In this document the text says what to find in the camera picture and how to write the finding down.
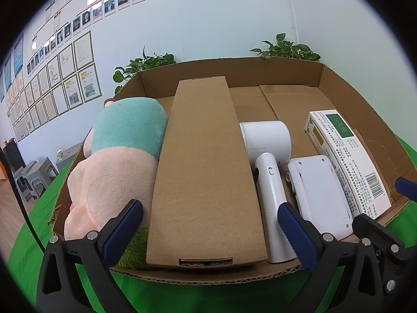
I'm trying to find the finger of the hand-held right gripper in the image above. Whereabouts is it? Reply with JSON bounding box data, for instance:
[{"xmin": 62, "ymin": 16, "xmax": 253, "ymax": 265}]
[
  {"xmin": 395, "ymin": 176, "xmax": 417, "ymax": 204},
  {"xmin": 352, "ymin": 213, "xmax": 412, "ymax": 300}
]

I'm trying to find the black cable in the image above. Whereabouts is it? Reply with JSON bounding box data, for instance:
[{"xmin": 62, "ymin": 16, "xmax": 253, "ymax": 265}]
[{"xmin": 0, "ymin": 145, "xmax": 46, "ymax": 252}]

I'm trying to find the dark rectangular cabinet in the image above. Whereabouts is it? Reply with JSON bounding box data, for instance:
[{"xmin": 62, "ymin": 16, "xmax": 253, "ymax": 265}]
[{"xmin": 3, "ymin": 141, "xmax": 26, "ymax": 173}]

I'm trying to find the green potted plant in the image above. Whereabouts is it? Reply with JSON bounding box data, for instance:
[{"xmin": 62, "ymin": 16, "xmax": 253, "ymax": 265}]
[
  {"xmin": 250, "ymin": 33, "xmax": 321, "ymax": 62},
  {"xmin": 112, "ymin": 47, "xmax": 177, "ymax": 96}
]

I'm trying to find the group of framed certificates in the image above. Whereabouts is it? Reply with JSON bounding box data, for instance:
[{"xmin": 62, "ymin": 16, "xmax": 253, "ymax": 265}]
[{"xmin": 5, "ymin": 31, "xmax": 100, "ymax": 142}]

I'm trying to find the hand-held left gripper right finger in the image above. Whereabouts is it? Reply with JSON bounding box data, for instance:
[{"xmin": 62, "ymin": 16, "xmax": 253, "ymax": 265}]
[{"xmin": 276, "ymin": 202, "xmax": 387, "ymax": 313}]

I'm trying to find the green furry cloth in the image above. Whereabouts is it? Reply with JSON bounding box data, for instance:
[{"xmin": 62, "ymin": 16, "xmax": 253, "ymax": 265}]
[{"xmin": 118, "ymin": 226, "xmax": 152, "ymax": 268}]

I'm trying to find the row of wall portrait photos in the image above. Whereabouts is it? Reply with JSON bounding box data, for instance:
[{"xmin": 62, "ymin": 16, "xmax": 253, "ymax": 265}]
[{"xmin": 26, "ymin": 0, "xmax": 180, "ymax": 75}]

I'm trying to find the white plastic device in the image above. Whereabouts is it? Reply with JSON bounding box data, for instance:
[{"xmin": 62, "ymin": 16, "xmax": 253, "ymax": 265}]
[{"xmin": 287, "ymin": 155, "xmax": 354, "ymax": 240}]

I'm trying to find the pink and teal plush toy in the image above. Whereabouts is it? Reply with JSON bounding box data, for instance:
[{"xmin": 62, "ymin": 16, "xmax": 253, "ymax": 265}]
[{"xmin": 63, "ymin": 97, "xmax": 170, "ymax": 240}]

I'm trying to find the blue wall poster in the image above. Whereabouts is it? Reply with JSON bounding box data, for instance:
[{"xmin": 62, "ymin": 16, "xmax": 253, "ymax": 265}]
[
  {"xmin": 3, "ymin": 55, "xmax": 12, "ymax": 87},
  {"xmin": 13, "ymin": 34, "xmax": 25, "ymax": 77}
]

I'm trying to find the white box with green label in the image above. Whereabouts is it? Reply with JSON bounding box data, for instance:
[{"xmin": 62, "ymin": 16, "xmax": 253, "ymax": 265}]
[{"xmin": 304, "ymin": 109, "xmax": 391, "ymax": 220}]

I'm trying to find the white hair dryer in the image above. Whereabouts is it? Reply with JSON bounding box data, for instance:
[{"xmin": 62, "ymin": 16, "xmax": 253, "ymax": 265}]
[{"xmin": 239, "ymin": 121, "xmax": 298, "ymax": 264}]

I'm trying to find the large cardboard box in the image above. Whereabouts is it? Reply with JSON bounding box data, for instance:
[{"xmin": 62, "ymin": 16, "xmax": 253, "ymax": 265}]
[{"xmin": 49, "ymin": 55, "xmax": 413, "ymax": 282}]

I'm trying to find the long brown cardboard box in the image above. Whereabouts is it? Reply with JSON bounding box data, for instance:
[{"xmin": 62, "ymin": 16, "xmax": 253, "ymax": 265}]
[{"xmin": 146, "ymin": 76, "xmax": 268, "ymax": 269}]

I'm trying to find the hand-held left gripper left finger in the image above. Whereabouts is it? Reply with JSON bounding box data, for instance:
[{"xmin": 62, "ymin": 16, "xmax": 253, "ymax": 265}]
[{"xmin": 35, "ymin": 199, "xmax": 144, "ymax": 313}]

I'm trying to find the grey plastic stool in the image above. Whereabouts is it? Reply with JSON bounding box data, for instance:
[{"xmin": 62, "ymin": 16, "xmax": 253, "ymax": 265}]
[
  {"xmin": 55, "ymin": 143, "xmax": 83, "ymax": 172},
  {"xmin": 31, "ymin": 157, "xmax": 59, "ymax": 197},
  {"xmin": 15, "ymin": 166, "xmax": 41, "ymax": 201}
]

